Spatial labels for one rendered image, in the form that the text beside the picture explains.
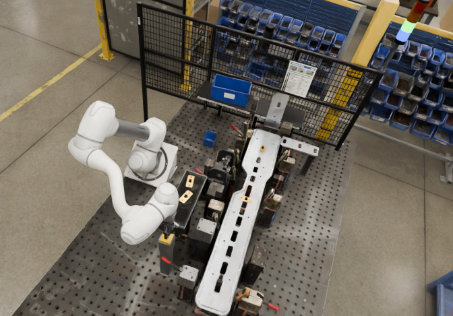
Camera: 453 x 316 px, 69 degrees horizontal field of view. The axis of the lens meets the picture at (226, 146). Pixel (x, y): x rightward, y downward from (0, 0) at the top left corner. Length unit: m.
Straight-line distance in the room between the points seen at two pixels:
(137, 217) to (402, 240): 2.92
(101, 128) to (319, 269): 1.64
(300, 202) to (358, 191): 1.36
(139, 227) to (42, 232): 1.99
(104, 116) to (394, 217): 3.09
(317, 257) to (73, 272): 1.56
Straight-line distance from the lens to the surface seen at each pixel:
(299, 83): 2.72
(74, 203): 3.40
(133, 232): 1.40
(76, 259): 2.35
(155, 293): 2.22
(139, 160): 2.26
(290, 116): 2.76
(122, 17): 4.48
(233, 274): 1.94
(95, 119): 1.76
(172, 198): 1.44
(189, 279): 1.85
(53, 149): 3.86
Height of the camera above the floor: 2.80
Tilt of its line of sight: 48 degrees down
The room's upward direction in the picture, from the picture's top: 12 degrees clockwise
